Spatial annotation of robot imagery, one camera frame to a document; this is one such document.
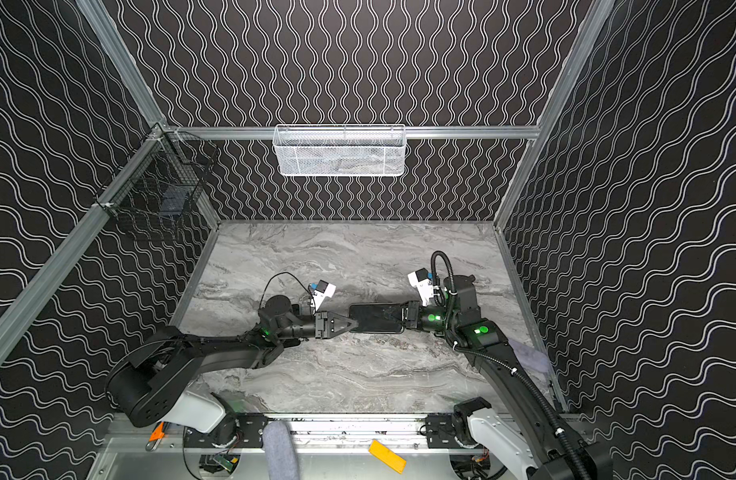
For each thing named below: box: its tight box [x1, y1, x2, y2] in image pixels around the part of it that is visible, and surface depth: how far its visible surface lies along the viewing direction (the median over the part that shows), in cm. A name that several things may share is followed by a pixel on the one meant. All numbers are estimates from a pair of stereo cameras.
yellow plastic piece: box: [368, 439, 407, 474], surface depth 72 cm
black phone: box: [349, 303, 405, 333], surface depth 73 cm
